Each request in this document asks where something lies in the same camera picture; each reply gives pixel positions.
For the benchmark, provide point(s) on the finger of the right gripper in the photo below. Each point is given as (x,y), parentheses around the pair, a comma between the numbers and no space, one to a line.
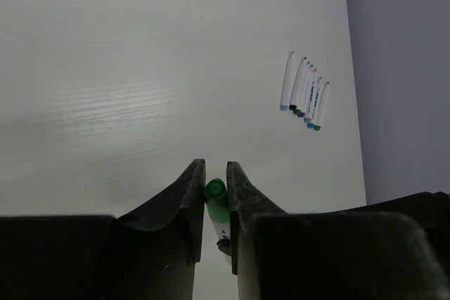
(224,246)

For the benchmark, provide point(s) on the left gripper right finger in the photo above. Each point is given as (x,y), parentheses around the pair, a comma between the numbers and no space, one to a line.
(391,250)

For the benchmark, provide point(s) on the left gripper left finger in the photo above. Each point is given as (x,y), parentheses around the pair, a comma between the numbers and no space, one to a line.
(148,253)

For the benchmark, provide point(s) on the light green capped pen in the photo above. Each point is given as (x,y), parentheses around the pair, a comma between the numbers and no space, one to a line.
(216,200)

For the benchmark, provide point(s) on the dark green pen body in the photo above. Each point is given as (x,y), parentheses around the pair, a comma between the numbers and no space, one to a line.
(296,97)

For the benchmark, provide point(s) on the grey pen body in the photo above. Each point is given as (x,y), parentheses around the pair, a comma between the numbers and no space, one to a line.
(308,98)

